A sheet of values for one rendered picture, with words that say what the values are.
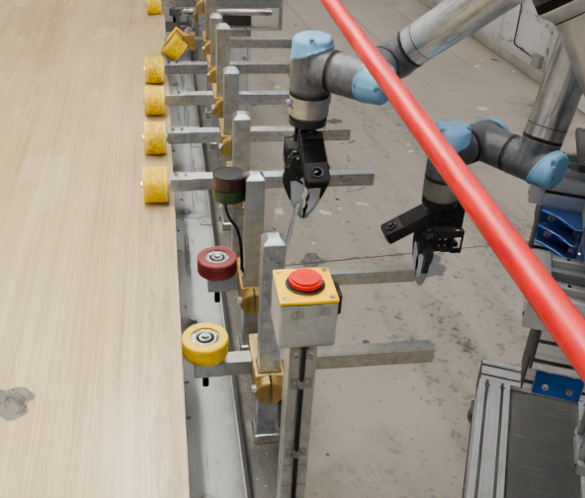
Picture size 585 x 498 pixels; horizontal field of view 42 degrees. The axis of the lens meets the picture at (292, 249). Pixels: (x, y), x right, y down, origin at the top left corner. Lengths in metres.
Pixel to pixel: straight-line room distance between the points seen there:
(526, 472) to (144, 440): 1.25
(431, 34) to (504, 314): 1.82
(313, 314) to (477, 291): 2.28
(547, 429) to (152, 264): 1.27
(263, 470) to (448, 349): 1.54
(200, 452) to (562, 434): 1.14
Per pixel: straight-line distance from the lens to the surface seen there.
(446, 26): 1.38
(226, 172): 1.40
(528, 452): 2.22
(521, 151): 1.51
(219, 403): 1.62
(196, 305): 1.88
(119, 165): 1.91
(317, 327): 0.91
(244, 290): 1.50
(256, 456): 1.41
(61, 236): 1.64
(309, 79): 1.39
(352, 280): 1.59
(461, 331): 2.92
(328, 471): 2.33
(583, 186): 1.86
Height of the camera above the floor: 1.74
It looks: 32 degrees down
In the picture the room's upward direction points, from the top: 3 degrees clockwise
